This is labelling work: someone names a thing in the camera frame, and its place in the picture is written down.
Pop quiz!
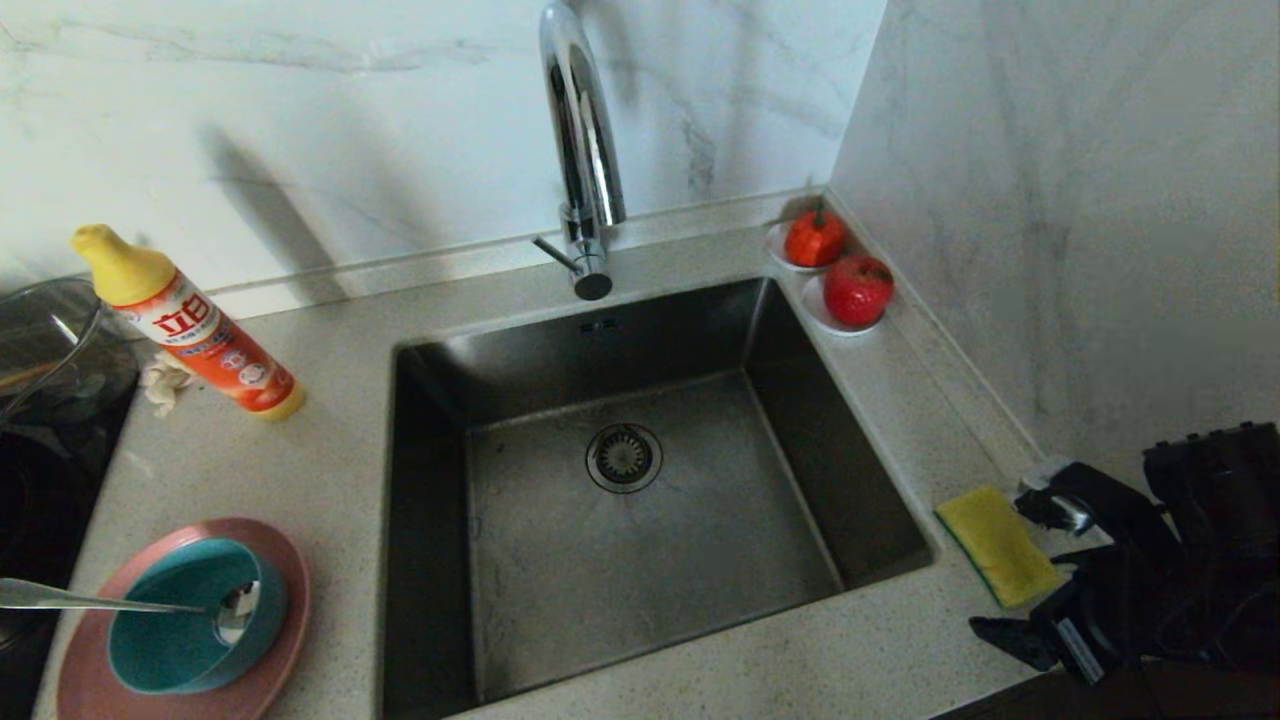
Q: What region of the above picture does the yellow green sponge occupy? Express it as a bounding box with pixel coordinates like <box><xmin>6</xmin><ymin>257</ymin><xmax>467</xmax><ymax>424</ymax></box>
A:
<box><xmin>934</xmin><ymin>486</ymin><xmax>1067</xmax><ymax>610</ymax></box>

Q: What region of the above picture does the orange dish soap bottle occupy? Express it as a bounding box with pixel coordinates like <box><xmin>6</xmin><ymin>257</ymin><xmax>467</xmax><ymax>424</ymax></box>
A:
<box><xmin>70</xmin><ymin>224</ymin><xmax>306</xmax><ymax>421</ymax></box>

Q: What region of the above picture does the stainless steel sink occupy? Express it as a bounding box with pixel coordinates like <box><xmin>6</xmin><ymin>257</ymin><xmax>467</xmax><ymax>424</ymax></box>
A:
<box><xmin>378</xmin><ymin>275</ymin><xmax>936</xmax><ymax>720</ymax></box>

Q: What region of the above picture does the round sink drain strainer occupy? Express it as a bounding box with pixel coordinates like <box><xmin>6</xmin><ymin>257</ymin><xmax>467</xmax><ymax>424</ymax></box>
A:
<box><xmin>585</xmin><ymin>423</ymin><xmax>664</xmax><ymax>495</ymax></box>

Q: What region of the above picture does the red apple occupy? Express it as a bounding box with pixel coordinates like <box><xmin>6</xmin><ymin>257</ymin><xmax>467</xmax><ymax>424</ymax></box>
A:
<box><xmin>822</xmin><ymin>253</ymin><xmax>895</xmax><ymax>328</ymax></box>

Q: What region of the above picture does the small white dish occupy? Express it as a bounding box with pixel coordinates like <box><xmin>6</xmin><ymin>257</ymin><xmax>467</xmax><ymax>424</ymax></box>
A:
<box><xmin>765</xmin><ymin>220</ymin><xmax>849</xmax><ymax>274</ymax></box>
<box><xmin>800</xmin><ymin>272</ymin><xmax>889</xmax><ymax>337</ymax></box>

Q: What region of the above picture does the red tomato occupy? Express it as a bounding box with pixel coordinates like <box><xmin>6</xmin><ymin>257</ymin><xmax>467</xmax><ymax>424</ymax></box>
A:
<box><xmin>783</xmin><ymin>200</ymin><xmax>848</xmax><ymax>269</ymax></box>

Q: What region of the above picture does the chrome gooseneck faucet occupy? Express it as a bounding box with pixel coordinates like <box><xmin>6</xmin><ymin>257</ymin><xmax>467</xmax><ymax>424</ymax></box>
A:
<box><xmin>532</xmin><ymin>0</ymin><xmax>629</xmax><ymax>302</ymax></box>

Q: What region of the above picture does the teal bowl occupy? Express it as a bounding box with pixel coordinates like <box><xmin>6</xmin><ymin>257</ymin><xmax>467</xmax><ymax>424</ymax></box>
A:
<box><xmin>107</xmin><ymin>538</ymin><xmax>290</xmax><ymax>696</ymax></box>

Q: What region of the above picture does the crumpled white cloth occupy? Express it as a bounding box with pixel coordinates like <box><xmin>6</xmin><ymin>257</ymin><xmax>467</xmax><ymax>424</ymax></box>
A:
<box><xmin>140</xmin><ymin>352</ymin><xmax>196</xmax><ymax>419</ymax></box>

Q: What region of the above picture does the pink plate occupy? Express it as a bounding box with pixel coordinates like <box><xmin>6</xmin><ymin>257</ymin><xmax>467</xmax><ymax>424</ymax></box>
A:
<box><xmin>57</xmin><ymin>517</ymin><xmax>312</xmax><ymax>720</ymax></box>

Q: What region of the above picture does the metal spoon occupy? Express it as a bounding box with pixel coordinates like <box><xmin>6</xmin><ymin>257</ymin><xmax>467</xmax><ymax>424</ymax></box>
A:
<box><xmin>0</xmin><ymin>578</ymin><xmax>263</xmax><ymax>646</ymax></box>

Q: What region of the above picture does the black stovetop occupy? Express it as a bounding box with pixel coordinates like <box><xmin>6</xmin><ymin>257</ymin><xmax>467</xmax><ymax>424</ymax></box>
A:
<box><xmin>0</xmin><ymin>390</ymin><xmax>136</xmax><ymax>720</ymax></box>

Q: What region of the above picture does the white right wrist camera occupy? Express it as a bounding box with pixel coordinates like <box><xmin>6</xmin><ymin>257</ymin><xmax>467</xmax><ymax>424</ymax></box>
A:
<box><xmin>1015</xmin><ymin>458</ymin><xmax>1179</xmax><ymax>563</ymax></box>

